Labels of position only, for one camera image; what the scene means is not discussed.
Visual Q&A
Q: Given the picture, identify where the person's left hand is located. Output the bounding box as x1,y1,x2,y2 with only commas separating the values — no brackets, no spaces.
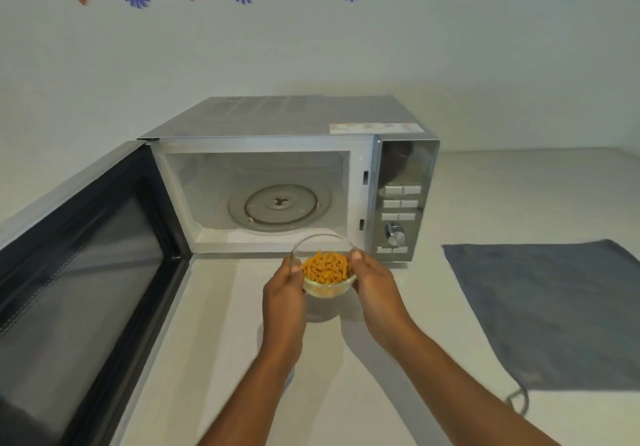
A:
262,253,308,350

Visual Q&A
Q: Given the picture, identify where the person's right hand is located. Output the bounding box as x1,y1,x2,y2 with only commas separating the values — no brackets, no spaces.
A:
348,249,420,354

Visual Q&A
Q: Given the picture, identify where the clear glass bowl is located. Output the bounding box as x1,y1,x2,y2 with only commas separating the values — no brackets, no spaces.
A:
290,234,358,298

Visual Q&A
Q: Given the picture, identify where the person's left forearm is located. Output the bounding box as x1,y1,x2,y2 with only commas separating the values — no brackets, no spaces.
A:
196,333,307,446

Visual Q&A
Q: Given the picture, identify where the person's right forearm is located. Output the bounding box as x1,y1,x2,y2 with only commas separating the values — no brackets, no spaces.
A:
385,323,561,446

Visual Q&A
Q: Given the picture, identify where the orange spiral pasta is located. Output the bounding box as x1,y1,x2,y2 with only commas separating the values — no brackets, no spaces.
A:
301,250,352,285

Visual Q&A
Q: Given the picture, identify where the glass microwave turntable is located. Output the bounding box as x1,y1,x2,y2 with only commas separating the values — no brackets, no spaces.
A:
228,183,332,234

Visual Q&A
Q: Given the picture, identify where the silver microwave oven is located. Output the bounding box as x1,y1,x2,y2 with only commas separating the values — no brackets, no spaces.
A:
137,94,441,263

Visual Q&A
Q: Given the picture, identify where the grey cloth mat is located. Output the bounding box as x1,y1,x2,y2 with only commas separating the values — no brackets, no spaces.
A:
442,240,640,391

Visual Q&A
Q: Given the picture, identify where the microwave door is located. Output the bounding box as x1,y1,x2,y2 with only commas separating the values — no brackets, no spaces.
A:
0,138,193,446

